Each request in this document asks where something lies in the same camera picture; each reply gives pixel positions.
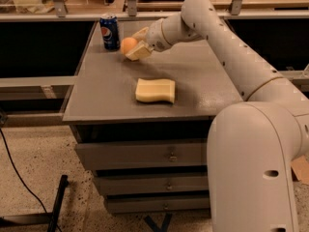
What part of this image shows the black metal stand leg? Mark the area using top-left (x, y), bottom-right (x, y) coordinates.
top-left (47, 175), bottom-right (69, 232)

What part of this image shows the middle grey drawer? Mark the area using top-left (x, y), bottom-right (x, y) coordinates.
top-left (94, 175), bottom-right (209, 195)

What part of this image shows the yellow sponge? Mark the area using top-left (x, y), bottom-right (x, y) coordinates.
top-left (135, 78), bottom-right (176, 103)

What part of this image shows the cardboard box with snacks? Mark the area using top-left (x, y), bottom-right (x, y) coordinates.
top-left (292, 156), bottom-right (309, 185)

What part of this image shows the grey drawer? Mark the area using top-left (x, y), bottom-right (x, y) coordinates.
top-left (75, 139), bottom-right (207, 170)
top-left (104, 195), bottom-right (210, 214)
top-left (94, 175), bottom-right (209, 195)

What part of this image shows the black floor cable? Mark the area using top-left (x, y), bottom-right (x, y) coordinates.
top-left (0, 127), bottom-right (63, 232)

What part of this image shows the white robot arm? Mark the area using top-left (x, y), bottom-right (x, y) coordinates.
top-left (129, 0), bottom-right (309, 232)

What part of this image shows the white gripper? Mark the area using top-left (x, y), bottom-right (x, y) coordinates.
top-left (125, 18), bottom-right (171, 61)

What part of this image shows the top grey drawer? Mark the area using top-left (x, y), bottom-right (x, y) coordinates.
top-left (75, 139), bottom-right (207, 170)

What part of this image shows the bottom grey drawer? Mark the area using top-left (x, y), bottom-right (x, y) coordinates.
top-left (104, 195), bottom-right (210, 214)

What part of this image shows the grey drawer cabinet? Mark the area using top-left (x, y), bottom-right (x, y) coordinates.
top-left (63, 28), bottom-right (240, 202)

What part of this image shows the blue pepsi can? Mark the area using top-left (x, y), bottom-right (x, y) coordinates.
top-left (99, 14), bottom-right (120, 51)

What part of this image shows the orange fruit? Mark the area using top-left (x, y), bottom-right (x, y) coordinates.
top-left (121, 37), bottom-right (138, 55)

